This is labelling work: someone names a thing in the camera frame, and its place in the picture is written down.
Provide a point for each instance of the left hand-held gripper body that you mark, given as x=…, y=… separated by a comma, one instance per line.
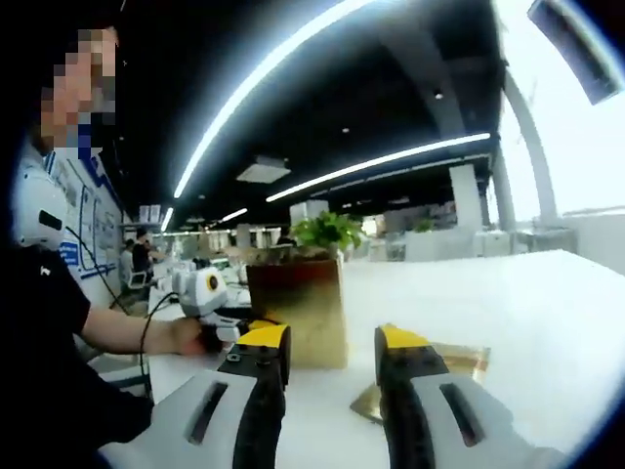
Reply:
x=197, y=290

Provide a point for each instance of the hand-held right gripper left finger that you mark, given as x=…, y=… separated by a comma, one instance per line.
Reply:
x=259, y=415

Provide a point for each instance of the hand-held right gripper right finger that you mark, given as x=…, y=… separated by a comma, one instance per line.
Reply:
x=405, y=420

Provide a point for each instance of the gold mask box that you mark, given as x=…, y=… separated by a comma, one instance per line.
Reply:
x=298, y=312

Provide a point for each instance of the gold foil mask packet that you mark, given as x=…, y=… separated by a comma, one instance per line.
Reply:
x=464, y=359

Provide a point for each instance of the person's left hand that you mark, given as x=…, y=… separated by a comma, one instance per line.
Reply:
x=188, y=337

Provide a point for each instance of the green leafy plant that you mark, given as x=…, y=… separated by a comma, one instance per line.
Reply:
x=327, y=232

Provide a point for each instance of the white table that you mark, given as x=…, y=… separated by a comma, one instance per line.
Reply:
x=488, y=312

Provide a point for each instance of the ceiling air vent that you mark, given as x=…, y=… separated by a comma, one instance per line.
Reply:
x=263, y=170

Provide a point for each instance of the white chest device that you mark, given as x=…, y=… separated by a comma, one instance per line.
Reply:
x=39, y=205

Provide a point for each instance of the long ceiling light strip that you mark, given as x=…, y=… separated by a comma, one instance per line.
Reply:
x=244, y=93

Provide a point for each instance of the white pillar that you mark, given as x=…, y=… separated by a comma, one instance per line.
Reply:
x=466, y=195

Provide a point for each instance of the blue white wall poster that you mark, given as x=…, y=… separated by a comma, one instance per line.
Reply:
x=93, y=215

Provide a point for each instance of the black wall monitor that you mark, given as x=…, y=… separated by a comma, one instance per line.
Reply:
x=576, y=49

